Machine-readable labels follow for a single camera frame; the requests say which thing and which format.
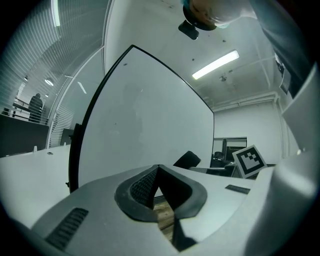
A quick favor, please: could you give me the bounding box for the black office chair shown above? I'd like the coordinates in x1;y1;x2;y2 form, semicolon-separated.
172;150;202;169
211;151;226;168

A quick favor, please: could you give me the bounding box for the person's head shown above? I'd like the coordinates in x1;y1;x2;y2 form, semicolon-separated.
181;0;256;31

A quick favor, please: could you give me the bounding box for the white ceiling pipe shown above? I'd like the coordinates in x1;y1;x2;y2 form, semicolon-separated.
212;91;280;112

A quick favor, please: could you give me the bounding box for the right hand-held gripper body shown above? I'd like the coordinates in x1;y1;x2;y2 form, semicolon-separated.
231;144;268;180

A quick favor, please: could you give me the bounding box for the black desk partition panel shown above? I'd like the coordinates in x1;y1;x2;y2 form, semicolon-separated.
61;127;76;147
0;116;50;158

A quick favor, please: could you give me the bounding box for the large black-framed whiteboard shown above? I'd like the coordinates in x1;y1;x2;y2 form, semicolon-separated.
68;44;215;194

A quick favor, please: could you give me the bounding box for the ceiling light tube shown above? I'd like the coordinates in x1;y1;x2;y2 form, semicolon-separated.
191;49;240;80

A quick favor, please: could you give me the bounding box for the person's dark clothing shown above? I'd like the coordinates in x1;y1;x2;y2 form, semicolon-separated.
249;0;320;101

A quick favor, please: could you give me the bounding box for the dark interior window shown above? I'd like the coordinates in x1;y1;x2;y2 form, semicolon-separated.
213;136;248;166

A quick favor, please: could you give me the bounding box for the black head-mounted camera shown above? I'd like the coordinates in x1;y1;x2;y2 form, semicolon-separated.
177;19;200;40

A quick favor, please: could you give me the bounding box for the striped frosted glass partition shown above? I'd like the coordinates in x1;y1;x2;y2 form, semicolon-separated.
0;0;107;151

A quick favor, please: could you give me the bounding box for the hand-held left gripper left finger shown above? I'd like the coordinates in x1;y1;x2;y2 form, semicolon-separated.
31;164;181;256

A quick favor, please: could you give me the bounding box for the grey office desk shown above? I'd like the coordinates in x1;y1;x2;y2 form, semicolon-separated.
189;162;237;177

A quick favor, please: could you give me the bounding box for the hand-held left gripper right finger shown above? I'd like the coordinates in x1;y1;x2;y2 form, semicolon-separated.
158;164;261;253

